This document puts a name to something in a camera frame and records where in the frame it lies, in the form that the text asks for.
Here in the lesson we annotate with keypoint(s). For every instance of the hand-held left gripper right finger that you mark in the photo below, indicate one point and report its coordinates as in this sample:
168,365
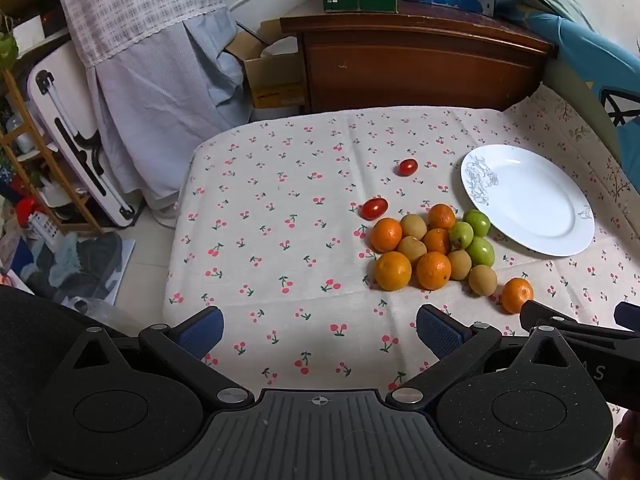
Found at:
439,331

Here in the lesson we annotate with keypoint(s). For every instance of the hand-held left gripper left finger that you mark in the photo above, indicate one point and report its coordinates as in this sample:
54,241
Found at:
202,331

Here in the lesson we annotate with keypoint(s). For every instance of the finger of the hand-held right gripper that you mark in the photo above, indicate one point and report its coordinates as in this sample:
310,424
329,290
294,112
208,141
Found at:
537,312
629,316

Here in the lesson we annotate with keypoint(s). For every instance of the orange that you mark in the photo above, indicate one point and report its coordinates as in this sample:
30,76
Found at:
393,270
517,295
386,234
437,241
433,270
441,216

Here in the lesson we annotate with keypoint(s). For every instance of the brown kiwi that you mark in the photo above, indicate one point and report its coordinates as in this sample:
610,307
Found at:
483,280
459,264
412,249
413,226

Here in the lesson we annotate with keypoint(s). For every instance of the white plate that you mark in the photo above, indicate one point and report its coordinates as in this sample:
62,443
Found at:
530,200

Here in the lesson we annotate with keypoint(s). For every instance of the person's right hand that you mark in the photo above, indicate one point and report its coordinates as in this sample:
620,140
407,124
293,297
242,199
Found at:
631,440

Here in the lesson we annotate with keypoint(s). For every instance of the white fan base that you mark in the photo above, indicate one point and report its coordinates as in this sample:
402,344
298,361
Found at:
165,216

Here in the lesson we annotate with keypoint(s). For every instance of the red cherry tomato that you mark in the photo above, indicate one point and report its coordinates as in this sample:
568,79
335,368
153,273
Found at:
374,208
408,167

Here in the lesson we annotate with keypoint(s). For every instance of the cherry print tablecloth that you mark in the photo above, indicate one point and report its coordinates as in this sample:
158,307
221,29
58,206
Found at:
280,200

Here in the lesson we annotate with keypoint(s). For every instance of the person's black clothing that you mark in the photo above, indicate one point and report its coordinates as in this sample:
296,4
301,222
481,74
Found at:
25,360

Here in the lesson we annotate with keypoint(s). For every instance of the floral branch print cloth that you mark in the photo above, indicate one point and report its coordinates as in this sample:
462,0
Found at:
575,125

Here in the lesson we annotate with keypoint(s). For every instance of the blue-grey hanging cloth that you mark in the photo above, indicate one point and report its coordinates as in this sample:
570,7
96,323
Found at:
150,110

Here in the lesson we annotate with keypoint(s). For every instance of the blue pillow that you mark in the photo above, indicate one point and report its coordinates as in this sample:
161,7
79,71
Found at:
590,55

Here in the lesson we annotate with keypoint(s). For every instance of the open cardboard box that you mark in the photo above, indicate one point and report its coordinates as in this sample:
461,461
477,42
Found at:
272,77

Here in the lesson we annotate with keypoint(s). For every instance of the brown wooden cabinet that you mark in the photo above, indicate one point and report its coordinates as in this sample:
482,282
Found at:
415,65

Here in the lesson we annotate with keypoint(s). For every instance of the white hanger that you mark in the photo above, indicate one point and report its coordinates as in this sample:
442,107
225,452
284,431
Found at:
245,1

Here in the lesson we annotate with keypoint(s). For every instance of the checked cloth cover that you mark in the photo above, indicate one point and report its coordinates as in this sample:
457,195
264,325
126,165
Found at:
125,5

